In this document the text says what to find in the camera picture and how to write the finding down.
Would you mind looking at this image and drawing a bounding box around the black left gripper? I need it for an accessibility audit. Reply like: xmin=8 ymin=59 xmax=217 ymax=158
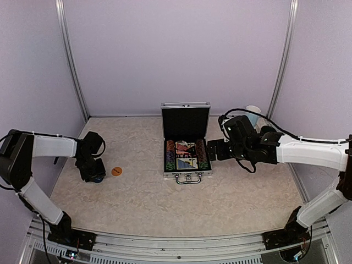
xmin=77 ymin=155 xmax=106 ymax=183

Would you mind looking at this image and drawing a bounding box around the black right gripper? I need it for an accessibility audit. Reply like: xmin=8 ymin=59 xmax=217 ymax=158
xmin=206 ymin=138 xmax=251 ymax=161

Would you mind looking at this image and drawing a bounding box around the green chip group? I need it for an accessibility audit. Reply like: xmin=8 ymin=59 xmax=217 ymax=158
xmin=199 ymin=161 xmax=208 ymax=169

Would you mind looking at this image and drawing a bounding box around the orange round button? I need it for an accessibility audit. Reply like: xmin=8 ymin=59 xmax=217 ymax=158
xmin=111 ymin=167 xmax=123 ymax=177

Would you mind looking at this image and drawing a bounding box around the red playing card deck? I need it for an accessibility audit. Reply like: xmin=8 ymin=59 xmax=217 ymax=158
xmin=175 ymin=145 xmax=189 ymax=154

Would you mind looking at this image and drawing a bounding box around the aluminium poker case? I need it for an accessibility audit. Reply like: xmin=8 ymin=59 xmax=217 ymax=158
xmin=161 ymin=102 xmax=212 ymax=185

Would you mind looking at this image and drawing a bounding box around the green chip stack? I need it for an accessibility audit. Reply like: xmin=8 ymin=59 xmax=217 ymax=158
xmin=166 ymin=161 xmax=176 ymax=171

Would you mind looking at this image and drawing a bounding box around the black triangular dealer button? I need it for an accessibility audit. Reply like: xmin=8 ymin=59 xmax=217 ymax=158
xmin=183 ymin=143 xmax=196 ymax=155

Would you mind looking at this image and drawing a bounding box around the clear round plastic lid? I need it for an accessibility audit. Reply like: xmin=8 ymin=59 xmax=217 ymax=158
xmin=175 ymin=141 xmax=188 ymax=148

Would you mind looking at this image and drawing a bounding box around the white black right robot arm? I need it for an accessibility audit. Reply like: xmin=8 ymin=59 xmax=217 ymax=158
xmin=207 ymin=115 xmax=351 ymax=250

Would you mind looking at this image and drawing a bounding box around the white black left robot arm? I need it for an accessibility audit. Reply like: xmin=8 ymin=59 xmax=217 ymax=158
xmin=1 ymin=129 xmax=106 ymax=251

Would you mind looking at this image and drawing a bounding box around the right poker chip row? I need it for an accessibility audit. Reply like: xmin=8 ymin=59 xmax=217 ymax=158
xmin=195 ymin=139 xmax=207 ymax=163

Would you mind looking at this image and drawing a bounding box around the poker chip row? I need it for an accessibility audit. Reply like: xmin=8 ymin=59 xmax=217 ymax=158
xmin=195 ymin=139 xmax=207 ymax=163
xmin=166 ymin=140 xmax=175 ymax=162

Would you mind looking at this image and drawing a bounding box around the red dice row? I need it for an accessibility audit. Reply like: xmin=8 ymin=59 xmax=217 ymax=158
xmin=176 ymin=154 xmax=196 ymax=158

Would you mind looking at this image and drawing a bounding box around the light blue ribbed cup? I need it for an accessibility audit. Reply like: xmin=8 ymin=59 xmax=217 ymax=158
xmin=246 ymin=105 xmax=261 ymax=127

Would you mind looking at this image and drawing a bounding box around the left poker chip row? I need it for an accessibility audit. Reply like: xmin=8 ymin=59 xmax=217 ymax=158
xmin=166 ymin=140 xmax=175 ymax=162

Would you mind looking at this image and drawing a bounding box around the dark green mug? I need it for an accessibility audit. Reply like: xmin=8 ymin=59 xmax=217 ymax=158
xmin=260 ymin=125 xmax=276 ymax=135

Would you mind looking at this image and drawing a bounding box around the front aluminium rail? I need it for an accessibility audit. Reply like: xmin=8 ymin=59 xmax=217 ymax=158
xmin=27 ymin=232 xmax=331 ymax=264

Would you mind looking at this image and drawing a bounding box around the right aluminium frame post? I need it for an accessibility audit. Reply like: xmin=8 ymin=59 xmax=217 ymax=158
xmin=266 ymin=0 xmax=299 ymax=118

